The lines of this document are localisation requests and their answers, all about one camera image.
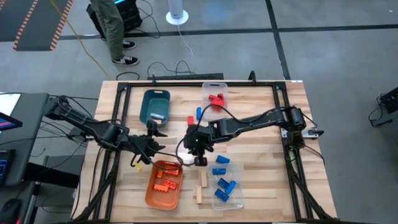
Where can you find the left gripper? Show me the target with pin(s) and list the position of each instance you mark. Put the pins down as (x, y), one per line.
(144, 144)

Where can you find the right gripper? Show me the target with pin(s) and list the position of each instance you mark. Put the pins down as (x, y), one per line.
(199, 138)

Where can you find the red wooden wedge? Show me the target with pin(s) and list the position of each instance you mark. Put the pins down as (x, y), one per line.
(190, 120)

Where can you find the pale bluish plank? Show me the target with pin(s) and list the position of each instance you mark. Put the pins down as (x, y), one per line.
(157, 115)

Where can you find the small orange Duplo brick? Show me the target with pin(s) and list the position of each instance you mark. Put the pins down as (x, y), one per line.
(159, 174)

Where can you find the wooden plank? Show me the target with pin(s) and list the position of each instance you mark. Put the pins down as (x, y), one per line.
(204, 179)
(199, 194)

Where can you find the red wooden block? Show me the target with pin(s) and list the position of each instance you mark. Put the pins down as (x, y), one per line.
(221, 96)

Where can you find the clear plastic bin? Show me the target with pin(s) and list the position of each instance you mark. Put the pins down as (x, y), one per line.
(206, 91)
(237, 174)

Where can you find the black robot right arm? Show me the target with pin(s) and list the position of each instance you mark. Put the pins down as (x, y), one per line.
(248, 121)

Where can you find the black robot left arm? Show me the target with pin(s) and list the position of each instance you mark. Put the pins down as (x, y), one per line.
(84, 121)

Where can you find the yellow tag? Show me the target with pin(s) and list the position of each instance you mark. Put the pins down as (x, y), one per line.
(138, 167)

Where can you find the teal plastic bin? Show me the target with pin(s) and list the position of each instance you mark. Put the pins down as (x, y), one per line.
(155, 105)

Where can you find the orange plastic bin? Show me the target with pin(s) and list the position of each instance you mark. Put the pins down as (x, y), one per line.
(161, 200)

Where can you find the black power strip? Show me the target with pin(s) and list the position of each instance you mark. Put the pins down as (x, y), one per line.
(202, 76)

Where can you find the silver mounting plate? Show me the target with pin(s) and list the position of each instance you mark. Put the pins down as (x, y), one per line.
(90, 137)
(306, 133)

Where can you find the black power adapter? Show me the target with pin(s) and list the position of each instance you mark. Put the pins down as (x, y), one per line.
(74, 134)

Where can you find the black beam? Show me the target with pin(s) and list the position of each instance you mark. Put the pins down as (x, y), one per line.
(49, 175)

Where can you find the white fan stand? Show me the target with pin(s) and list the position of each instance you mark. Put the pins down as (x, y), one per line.
(176, 17)

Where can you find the black equipment crate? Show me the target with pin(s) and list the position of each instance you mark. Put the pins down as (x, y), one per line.
(133, 18)

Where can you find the person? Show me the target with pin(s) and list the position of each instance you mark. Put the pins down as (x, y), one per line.
(109, 25)

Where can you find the dark grey desk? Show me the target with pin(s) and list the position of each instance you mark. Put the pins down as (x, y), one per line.
(18, 149)

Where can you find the computer monitor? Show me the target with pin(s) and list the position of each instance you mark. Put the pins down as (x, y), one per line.
(7, 123)

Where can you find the white sheet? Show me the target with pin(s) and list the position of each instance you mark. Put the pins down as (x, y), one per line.
(7, 104)

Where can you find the backlit keyboard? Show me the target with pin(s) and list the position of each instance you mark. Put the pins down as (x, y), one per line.
(4, 168)

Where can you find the black mat orange stripes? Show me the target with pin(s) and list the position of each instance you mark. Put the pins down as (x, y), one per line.
(40, 25)
(9, 21)

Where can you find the black computer mouse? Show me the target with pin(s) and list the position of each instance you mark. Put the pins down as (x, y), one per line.
(8, 211)

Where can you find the black aluminium table frame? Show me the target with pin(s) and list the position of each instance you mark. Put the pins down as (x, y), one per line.
(242, 84)

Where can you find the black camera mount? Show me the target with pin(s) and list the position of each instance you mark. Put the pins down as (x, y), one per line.
(252, 77)

